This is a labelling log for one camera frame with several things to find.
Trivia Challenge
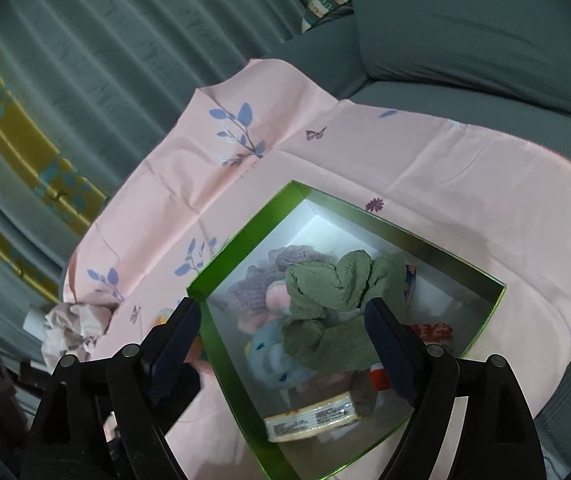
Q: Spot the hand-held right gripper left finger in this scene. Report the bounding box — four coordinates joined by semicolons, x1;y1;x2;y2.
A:
23;297;202;480

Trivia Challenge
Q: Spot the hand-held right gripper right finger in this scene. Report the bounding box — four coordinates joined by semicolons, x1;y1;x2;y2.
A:
364;297;546;480

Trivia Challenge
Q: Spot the green crinkled cloth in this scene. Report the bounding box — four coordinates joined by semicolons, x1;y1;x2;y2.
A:
283;250;409;373

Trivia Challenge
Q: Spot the blue elephant plush toy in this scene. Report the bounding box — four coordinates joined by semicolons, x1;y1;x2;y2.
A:
238;282;326;388

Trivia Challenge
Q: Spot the packaged yellow sponge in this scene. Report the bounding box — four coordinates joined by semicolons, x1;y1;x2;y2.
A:
264;392;369;443

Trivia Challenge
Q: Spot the purple knitted cloth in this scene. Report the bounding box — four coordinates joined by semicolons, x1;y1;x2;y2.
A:
226;244;339;331

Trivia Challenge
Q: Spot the green cardboard box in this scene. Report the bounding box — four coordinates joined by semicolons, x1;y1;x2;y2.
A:
186;180;507;480

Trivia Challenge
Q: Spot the crumpled beige cloth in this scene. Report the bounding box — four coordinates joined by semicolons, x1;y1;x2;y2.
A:
40;302;116;366

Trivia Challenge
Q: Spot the pink floral cloth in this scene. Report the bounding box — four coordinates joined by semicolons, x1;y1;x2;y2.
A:
63;57;571;480

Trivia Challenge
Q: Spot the grey sofa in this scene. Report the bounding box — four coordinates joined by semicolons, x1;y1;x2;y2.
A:
260;0;571;480

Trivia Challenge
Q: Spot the grey curtain with yellow bands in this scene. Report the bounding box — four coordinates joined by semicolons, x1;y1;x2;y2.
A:
0;0;356;356

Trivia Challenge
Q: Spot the grey sofa cushion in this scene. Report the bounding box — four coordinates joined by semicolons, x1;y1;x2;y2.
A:
353;0;571;133

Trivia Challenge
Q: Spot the patterned pillow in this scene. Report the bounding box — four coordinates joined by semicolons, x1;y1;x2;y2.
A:
301;0;359;33

